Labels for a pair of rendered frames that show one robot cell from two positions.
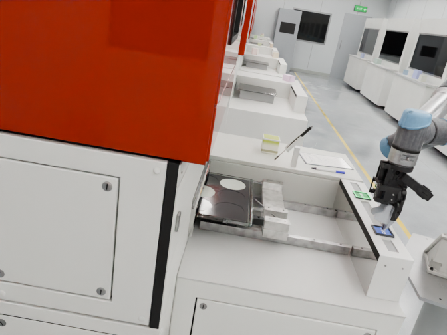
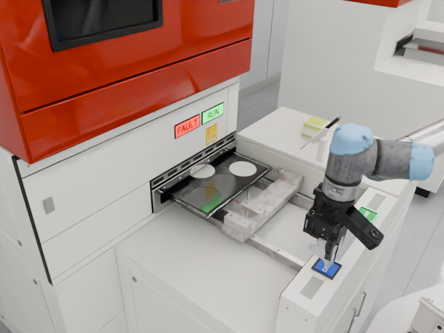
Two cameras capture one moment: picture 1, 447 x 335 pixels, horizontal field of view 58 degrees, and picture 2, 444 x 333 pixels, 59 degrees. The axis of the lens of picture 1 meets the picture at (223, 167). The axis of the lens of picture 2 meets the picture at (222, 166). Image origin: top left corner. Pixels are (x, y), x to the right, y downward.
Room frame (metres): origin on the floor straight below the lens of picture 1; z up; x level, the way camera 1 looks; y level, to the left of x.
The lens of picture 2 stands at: (0.40, -0.69, 1.68)
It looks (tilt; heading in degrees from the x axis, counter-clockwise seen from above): 33 degrees down; 36
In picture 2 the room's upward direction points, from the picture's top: 2 degrees clockwise
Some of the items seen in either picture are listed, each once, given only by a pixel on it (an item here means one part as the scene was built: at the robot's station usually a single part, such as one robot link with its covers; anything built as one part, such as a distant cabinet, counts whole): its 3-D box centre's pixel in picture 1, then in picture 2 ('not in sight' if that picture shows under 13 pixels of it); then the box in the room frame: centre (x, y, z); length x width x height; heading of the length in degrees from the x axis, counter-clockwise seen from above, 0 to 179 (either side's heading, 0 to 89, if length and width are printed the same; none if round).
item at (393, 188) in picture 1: (391, 182); (330, 213); (1.10, -0.48, 1.12); 0.09 x 0.08 x 0.12; 89
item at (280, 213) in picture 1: (275, 212); (252, 209); (1.25, -0.20, 0.89); 0.08 x 0.03 x 0.03; 89
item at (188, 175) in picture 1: (193, 179); (157, 162); (1.12, 0.08, 1.02); 0.82 x 0.03 x 0.40; 179
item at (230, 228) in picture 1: (274, 236); (241, 234); (1.19, -0.20, 0.84); 0.50 x 0.02 x 0.03; 89
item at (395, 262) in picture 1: (364, 230); (343, 258); (1.24, -0.51, 0.89); 0.55 x 0.09 x 0.14; 179
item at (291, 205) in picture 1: (271, 201); (285, 195); (1.46, -0.21, 0.84); 0.50 x 0.02 x 0.03; 89
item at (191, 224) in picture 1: (200, 193); (198, 173); (1.30, 0.06, 0.89); 0.44 x 0.02 x 0.10; 179
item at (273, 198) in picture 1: (273, 209); (265, 205); (1.32, -0.20, 0.87); 0.36 x 0.08 x 0.03; 179
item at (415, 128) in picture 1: (412, 130); (349, 153); (1.10, -0.50, 1.28); 0.09 x 0.08 x 0.11; 118
